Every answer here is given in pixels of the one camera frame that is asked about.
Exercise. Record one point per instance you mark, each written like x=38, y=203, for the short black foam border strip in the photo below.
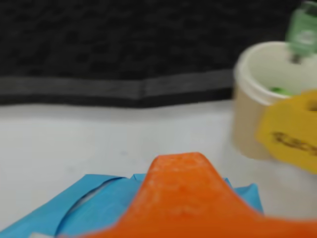
x=188, y=86

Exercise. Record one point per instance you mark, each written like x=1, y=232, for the yellow handwritten welcome sign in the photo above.
x=289, y=131

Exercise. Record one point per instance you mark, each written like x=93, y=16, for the paper cup with green tag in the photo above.
x=250, y=104

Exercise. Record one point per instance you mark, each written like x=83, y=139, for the blue paper package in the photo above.
x=86, y=205

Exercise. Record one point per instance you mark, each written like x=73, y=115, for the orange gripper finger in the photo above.
x=178, y=198

